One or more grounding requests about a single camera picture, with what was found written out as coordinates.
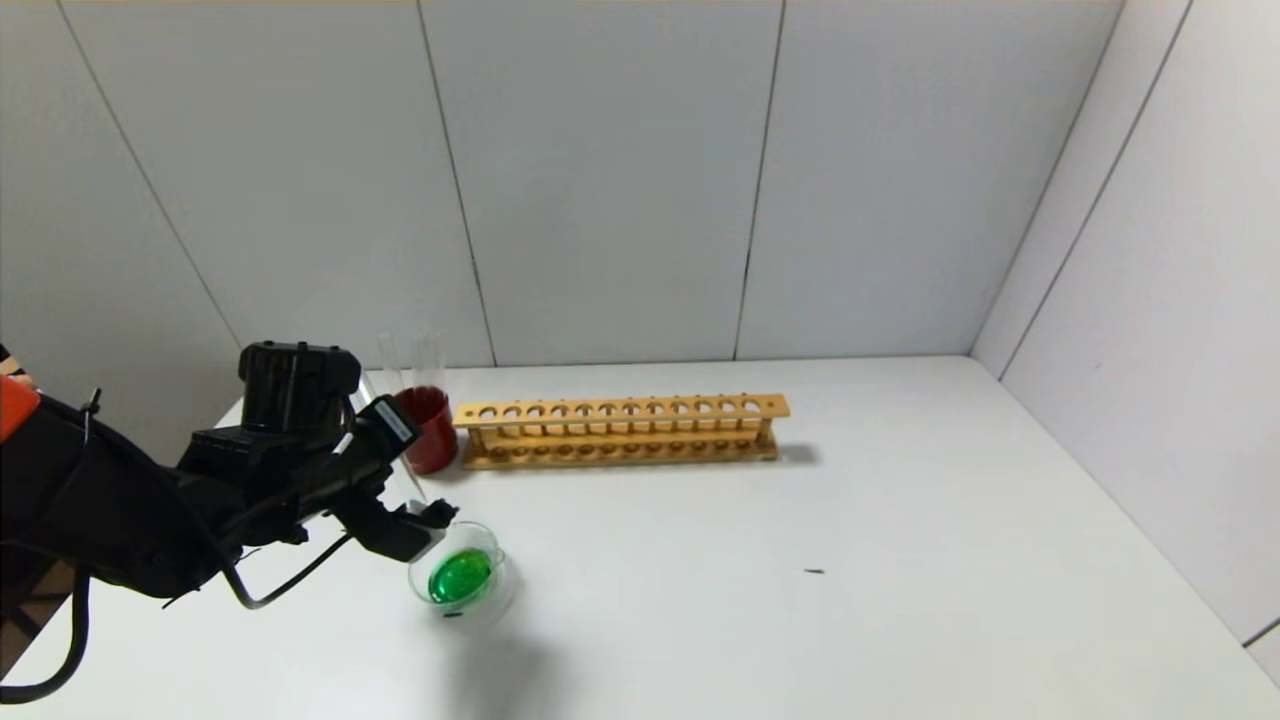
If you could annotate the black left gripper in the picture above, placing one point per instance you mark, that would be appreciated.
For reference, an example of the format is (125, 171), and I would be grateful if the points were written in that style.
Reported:
(394, 427)

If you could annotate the test tube with blue pigment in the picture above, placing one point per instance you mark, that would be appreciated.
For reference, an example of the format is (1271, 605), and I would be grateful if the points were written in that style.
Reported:
(411, 485)

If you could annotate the test tube with yellow pigment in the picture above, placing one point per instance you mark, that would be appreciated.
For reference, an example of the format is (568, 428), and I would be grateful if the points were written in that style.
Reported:
(389, 360)

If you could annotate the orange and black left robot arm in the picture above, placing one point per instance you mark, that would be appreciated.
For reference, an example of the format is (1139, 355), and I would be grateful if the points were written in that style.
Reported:
(110, 500)

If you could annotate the wooden test tube rack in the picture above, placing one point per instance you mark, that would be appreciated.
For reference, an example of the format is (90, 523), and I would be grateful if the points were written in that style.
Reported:
(620, 411)

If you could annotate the clear glass dish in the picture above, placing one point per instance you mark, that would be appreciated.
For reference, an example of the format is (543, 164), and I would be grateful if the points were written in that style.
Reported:
(465, 578)

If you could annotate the red plastic cup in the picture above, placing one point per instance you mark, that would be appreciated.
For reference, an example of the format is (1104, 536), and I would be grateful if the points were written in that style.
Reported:
(435, 440)

